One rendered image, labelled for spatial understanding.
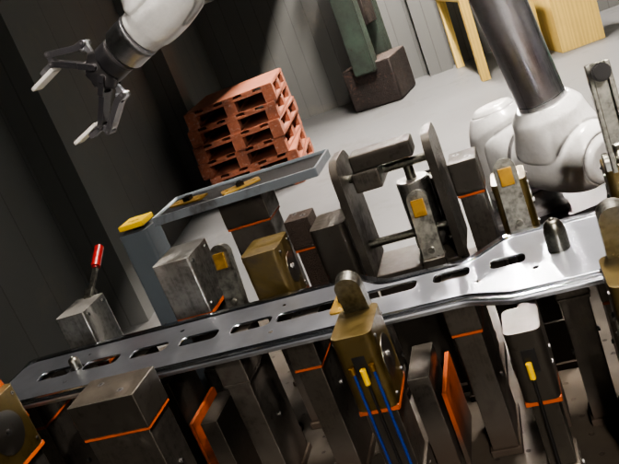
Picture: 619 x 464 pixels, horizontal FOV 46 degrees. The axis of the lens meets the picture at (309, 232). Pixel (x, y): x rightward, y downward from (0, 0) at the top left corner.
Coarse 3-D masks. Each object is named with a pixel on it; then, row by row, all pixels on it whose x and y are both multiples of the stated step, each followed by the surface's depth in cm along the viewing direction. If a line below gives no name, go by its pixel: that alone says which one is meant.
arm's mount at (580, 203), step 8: (576, 192) 176; (584, 192) 174; (592, 192) 172; (600, 192) 170; (568, 200) 174; (576, 200) 172; (584, 200) 170; (592, 200) 168; (600, 200) 167; (568, 208) 170; (576, 208) 168; (584, 208) 167; (592, 208) 166; (544, 216) 171; (552, 216) 170; (560, 216) 168; (568, 216) 167; (504, 232) 173
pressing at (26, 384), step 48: (528, 240) 115; (576, 240) 109; (384, 288) 119; (432, 288) 112; (480, 288) 106; (528, 288) 101; (576, 288) 98; (144, 336) 138; (192, 336) 130; (240, 336) 122; (288, 336) 115; (48, 384) 133
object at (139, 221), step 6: (138, 216) 162; (144, 216) 159; (150, 216) 161; (126, 222) 161; (132, 222) 159; (138, 222) 157; (144, 222) 158; (120, 228) 158; (126, 228) 158; (132, 228) 158; (138, 228) 160
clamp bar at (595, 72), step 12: (588, 72) 113; (600, 72) 110; (612, 72) 112; (600, 84) 114; (612, 84) 113; (600, 96) 114; (612, 96) 114; (600, 108) 114; (612, 108) 114; (600, 120) 114; (612, 120) 115; (612, 132) 115; (612, 144) 116; (612, 156) 115
